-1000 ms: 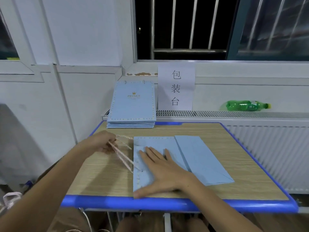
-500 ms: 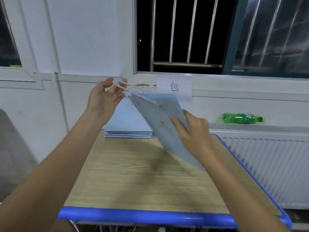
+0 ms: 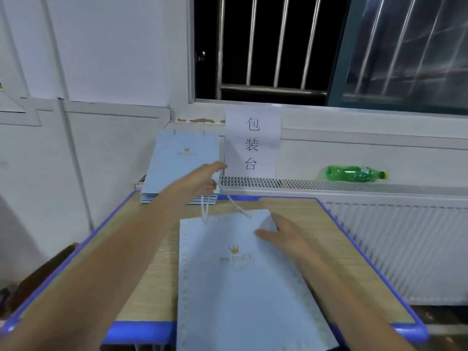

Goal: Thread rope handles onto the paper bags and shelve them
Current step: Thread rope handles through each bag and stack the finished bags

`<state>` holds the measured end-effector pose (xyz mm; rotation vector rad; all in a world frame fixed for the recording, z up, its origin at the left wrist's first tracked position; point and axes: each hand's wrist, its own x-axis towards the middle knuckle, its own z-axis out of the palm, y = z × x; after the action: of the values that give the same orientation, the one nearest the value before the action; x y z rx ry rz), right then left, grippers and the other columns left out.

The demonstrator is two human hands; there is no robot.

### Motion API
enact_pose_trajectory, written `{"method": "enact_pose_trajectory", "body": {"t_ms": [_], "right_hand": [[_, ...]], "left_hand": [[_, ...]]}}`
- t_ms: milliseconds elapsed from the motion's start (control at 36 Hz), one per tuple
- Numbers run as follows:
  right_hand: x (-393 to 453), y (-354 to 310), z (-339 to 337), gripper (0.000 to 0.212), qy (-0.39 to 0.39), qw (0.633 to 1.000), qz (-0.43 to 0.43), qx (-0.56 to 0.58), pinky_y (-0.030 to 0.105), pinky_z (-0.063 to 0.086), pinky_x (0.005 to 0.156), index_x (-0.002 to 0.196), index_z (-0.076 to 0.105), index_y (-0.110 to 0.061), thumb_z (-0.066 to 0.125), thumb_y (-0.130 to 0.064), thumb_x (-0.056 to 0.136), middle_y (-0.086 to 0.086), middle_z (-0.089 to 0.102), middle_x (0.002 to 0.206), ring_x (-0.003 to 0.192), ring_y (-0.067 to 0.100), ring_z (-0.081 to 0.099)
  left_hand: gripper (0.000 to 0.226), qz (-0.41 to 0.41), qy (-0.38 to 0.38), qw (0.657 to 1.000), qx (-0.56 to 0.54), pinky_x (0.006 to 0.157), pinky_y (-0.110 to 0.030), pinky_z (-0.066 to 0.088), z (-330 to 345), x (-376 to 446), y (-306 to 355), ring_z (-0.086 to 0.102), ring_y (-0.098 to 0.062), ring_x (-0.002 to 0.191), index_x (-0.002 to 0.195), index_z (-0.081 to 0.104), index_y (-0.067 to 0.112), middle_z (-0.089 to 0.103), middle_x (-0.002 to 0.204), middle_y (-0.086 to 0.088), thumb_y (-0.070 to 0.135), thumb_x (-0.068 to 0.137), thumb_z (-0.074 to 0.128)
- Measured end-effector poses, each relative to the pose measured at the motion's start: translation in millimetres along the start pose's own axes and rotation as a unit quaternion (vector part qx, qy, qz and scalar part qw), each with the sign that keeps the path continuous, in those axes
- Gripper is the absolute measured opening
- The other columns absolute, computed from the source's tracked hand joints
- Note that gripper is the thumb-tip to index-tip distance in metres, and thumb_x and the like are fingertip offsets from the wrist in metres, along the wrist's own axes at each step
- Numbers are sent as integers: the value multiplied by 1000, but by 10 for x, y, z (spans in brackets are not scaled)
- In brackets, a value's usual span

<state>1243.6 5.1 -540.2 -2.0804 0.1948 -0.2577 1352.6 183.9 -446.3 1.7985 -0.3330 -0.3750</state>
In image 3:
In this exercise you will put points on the brown cardboard box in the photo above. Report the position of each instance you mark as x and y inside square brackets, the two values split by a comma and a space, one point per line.
[36, 278]

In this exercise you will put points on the person's left hand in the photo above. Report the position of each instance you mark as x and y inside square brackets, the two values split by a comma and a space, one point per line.
[194, 185]

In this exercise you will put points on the metal window grille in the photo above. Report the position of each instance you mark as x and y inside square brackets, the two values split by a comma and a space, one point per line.
[270, 89]

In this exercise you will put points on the white paper sign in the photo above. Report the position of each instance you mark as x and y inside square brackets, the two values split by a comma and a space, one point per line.
[252, 139]

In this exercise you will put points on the blue-edged wooden desk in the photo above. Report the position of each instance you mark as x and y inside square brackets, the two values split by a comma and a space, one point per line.
[146, 288]

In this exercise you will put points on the teal framed sliding window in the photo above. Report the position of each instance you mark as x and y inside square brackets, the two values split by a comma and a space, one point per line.
[409, 54]

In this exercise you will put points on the green plastic bottle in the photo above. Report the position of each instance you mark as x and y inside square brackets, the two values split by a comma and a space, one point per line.
[355, 173]

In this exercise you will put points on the person's left forearm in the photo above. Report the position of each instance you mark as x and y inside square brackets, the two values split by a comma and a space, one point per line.
[80, 281]

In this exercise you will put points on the person's right hand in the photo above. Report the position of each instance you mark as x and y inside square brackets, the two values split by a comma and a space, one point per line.
[291, 241]

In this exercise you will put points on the stack of finished blue bags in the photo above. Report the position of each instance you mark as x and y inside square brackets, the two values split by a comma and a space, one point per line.
[148, 198]

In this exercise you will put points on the white framed window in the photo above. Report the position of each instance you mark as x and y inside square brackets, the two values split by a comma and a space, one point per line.
[14, 106]

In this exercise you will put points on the person's right forearm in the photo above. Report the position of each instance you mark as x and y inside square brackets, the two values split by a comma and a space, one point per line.
[358, 310]

